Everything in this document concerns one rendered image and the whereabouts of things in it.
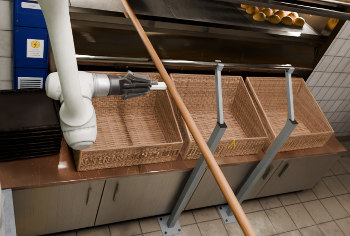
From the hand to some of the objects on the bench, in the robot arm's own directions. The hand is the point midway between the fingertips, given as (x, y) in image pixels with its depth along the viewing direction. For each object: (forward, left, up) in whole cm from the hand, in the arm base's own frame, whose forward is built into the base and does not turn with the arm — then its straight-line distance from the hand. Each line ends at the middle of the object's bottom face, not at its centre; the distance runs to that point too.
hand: (157, 85), depth 131 cm
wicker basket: (+124, +22, -61) cm, 140 cm away
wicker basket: (+6, +32, -61) cm, 69 cm away
